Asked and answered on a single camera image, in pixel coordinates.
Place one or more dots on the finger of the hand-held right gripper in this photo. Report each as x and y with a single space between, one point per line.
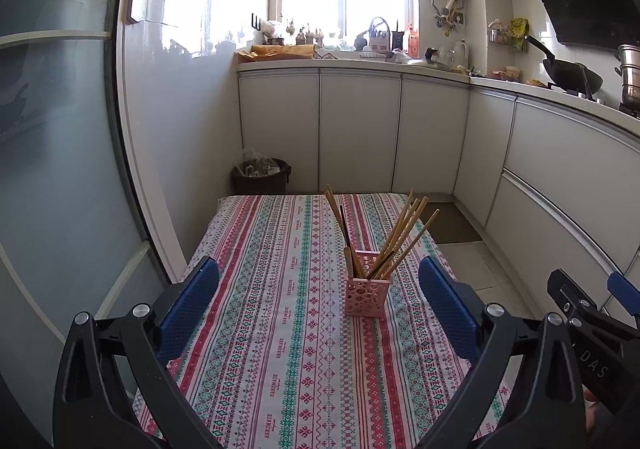
570 294
626 294

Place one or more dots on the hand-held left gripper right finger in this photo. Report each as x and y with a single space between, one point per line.
445 299

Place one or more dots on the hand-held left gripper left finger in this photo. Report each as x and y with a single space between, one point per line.
190 299

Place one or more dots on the black chopstick with gold band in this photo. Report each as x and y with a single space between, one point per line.
344 229
382 265

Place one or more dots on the pink perforated plastic holder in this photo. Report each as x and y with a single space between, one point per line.
367 299

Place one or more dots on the bunch of bamboo chopsticks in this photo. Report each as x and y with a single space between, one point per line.
409 219

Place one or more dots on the brown floor mat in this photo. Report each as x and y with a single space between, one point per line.
452 226

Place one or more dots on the striped patterned tablecloth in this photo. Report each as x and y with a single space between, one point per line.
280 279

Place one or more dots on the dark brown trash bin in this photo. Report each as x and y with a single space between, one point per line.
260 184

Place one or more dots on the white base cabinet with drawers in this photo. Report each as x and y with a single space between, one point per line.
565 149

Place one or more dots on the white base cabinet with doors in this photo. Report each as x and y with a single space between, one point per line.
360 129

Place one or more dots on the frosted glass door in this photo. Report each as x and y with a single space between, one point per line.
50 154

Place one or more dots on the black wok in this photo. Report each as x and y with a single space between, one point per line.
570 71

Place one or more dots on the steel pot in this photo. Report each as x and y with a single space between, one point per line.
630 69

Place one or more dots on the black mug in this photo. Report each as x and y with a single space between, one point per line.
432 54

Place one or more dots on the orange bottle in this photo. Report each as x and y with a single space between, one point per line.
413 41

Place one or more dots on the brown paper wrapping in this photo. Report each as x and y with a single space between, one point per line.
280 53

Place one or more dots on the black knife block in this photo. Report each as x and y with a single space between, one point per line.
397 39

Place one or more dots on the pink utensil basket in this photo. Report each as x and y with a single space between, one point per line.
379 41

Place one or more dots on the yellow hanging bag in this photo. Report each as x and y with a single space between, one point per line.
519 31

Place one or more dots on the black wall hook rack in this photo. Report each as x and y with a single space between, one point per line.
256 21

